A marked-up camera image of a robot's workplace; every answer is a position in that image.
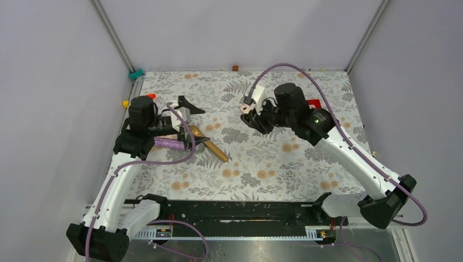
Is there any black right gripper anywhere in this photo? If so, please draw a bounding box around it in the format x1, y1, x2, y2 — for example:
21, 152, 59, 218
248, 97, 295, 135

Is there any cream earbud charging case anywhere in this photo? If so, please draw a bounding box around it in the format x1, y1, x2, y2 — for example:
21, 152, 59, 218
240, 104, 254, 114

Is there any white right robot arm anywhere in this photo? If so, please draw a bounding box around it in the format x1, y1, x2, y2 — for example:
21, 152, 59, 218
240, 83, 417, 229

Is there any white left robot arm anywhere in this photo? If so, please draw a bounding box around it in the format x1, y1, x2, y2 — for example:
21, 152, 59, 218
66, 96, 205, 261

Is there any gold microphone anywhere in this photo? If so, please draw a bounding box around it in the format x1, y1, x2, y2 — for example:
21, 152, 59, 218
189, 125, 229, 163

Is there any purple glitter microphone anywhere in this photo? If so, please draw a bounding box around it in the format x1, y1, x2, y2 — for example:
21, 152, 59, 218
154, 137, 188, 151

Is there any red box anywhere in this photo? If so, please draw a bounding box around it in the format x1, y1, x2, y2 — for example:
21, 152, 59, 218
307, 99, 322, 109

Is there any teal curved block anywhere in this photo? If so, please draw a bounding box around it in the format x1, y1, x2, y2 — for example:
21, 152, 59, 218
128, 68, 145, 81

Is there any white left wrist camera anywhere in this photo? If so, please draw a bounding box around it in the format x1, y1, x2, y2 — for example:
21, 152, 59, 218
170, 102, 191, 132

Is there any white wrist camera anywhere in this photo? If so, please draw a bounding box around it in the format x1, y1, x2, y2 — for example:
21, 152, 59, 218
170, 102, 191, 132
244, 85, 268, 115

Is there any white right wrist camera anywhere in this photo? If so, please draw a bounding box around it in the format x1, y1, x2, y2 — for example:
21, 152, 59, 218
244, 85, 268, 115

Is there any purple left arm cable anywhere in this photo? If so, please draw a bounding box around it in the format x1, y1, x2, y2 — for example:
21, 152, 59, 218
84, 102, 210, 262

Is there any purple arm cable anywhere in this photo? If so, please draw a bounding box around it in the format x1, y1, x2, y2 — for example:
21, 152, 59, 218
84, 102, 210, 262
244, 63, 428, 262

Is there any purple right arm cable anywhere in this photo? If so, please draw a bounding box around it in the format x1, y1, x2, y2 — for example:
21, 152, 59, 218
244, 63, 428, 262

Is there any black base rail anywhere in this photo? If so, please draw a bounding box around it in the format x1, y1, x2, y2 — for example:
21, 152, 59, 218
125, 194, 348, 239

